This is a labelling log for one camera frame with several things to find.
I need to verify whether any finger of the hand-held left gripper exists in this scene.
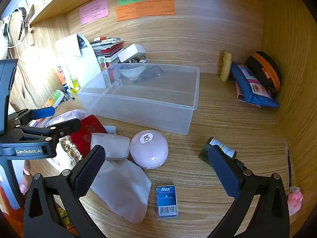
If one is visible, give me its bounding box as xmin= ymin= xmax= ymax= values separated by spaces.
xmin=7 ymin=107 xmax=55 ymax=129
xmin=15 ymin=118 xmax=82 ymax=144

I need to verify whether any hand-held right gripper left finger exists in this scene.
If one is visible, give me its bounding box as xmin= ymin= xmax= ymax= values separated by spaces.
xmin=23 ymin=144 xmax=107 ymax=238

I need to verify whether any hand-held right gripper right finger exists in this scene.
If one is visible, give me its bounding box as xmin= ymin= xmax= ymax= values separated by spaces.
xmin=207 ymin=144 xmax=290 ymax=238

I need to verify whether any dark green bottle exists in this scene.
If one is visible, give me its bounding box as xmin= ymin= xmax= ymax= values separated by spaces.
xmin=198 ymin=137 xmax=236 ymax=165

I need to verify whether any white sock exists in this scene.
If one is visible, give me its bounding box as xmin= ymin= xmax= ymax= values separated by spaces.
xmin=90 ymin=159 xmax=152 ymax=224

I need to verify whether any pink round device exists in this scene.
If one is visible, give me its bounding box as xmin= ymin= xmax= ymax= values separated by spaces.
xmin=130 ymin=130 xmax=169 ymax=169

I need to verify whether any clear plastic storage box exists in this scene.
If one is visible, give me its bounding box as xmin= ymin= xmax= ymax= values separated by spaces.
xmin=77 ymin=63 xmax=201 ymax=135

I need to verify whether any wooden desktop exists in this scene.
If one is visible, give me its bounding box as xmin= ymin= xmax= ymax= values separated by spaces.
xmin=25 ymin=72 xmax=293 ymax=238

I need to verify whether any person's left hand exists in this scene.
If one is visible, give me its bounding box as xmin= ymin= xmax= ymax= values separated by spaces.
xmin=19 ymin=161 xmax=31 ymax=194

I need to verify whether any clear plastic bag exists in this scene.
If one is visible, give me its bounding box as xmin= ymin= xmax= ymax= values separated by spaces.
xmin=46 ymin=109 xmax=87 ymax=127

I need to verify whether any white green tube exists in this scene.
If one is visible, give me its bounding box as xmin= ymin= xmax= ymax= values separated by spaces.
xmin=43 ymin=90 xmax=65 ymax=108

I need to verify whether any red booklet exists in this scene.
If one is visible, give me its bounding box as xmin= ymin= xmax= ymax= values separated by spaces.
xmin=68 ymin=114 xmax=108 ymax=159

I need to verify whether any gold glitter pouch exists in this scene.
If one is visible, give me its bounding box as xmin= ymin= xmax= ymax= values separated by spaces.
xmin=59 ymin=136 xmax=83 ymax=166

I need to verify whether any black pen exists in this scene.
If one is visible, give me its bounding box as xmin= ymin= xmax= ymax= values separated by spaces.
xmin=63 ymin=90 xmax=76 ymax=102

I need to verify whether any orange tube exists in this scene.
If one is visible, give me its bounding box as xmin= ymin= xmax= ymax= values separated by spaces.
xmin=56 ymin=64 xmax=68 ymax=87

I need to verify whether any yellow liquid bottle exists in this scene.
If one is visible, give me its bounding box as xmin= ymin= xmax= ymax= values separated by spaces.
xmin=69 ymin=76 xmax=81 ymax=92

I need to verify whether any blue staple box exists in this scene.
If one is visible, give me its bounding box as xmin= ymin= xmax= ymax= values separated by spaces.
xmin=157 ymin=185 xmax=178 ymax=219

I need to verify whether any dotted sticker sheet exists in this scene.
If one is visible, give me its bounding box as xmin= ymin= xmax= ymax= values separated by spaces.
xmin=96 ymin=56 xmax=109 ymax=71

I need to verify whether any pink wallet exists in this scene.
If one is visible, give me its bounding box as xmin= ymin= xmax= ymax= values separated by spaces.
xmin=236 ymin=82 xmax=262 ymax=107

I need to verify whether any pink paw toy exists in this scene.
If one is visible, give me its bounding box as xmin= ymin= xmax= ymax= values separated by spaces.
xmin=287 ymin=186 xmax=304 ymax=216

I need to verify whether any white ceramic bowl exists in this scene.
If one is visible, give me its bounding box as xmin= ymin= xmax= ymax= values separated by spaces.
xmin=117 ymin=64 xmax=146 ymax=80

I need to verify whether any blue patchwork pouch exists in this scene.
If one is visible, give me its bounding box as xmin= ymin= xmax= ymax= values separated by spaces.
xmin=231 ymin=62 xmax=280 ymax=108

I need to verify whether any stack of books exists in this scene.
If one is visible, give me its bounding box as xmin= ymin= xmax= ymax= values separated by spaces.
xmin=90 ymin=37 xmax=124 ymax=63

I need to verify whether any small white box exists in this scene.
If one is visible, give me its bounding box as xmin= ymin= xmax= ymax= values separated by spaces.
xmin=117 ymin=44 xmax=145 ymax=63

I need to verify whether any dark grey cloth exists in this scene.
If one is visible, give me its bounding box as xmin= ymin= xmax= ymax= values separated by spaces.
xmin=135 ymin=66 xmax=164 ymax=81

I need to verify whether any yellow sponge block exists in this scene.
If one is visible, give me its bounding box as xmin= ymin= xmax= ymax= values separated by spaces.
xmin=220 ymin=51 xmax=232 ymax=82

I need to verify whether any black orange case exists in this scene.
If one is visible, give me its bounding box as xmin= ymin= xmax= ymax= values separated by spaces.
xmin=245 ymin=51 xmax=282 ymax=98

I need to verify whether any pink paper note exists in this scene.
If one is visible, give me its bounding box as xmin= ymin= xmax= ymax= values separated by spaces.
xmin=79 ymin=0 xmax=109 ymax=26

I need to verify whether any orange paper note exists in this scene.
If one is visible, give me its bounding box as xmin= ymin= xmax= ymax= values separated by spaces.
xmin=116 ymin=4 xmax=140 ymax=22
xmin=134 ymin=0 xmax=175 ymax=17

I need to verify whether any white cable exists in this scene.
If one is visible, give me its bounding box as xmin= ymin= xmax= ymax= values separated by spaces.
xmin=0 ymin=10 xmax=28 ymax=49

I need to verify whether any black cable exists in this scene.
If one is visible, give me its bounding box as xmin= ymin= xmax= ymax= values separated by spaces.
xmin=287 ymin=150 xmax=293 ymax=186

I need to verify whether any black beaded bracelet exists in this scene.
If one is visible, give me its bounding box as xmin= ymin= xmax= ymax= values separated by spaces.
xmin=17 ymin=7 xmax=27 ymax=40

